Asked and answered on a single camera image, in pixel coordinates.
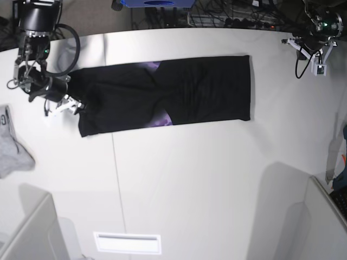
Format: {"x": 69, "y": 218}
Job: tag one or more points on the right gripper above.
{"x": 53, "y": 89}

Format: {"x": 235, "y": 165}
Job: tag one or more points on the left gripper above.
{"x": 315, "y": 45}

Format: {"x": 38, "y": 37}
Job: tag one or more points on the black T-shirt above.
{"x": 171, "y": 92}

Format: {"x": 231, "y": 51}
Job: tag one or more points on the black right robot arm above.
{"x": 38, "y": 20}

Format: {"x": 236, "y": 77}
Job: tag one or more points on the grey folded garment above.
{"x": 14, "y": 157}

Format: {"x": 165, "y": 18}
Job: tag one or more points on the black power strip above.
{"x": 204, "y": 21}

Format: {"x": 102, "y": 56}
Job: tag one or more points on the blue box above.
{"x": 158, "y": 3}

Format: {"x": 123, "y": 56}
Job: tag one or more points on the white bin left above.
{"x": 38, "y": 235}

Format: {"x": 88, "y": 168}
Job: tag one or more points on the white table label slot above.
{"x": 121, "y": 243}

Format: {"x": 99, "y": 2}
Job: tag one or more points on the teal orange object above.
{"x": 340, "y": 181}

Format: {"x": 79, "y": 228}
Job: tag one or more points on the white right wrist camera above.
{"x": 54, "y": 109}

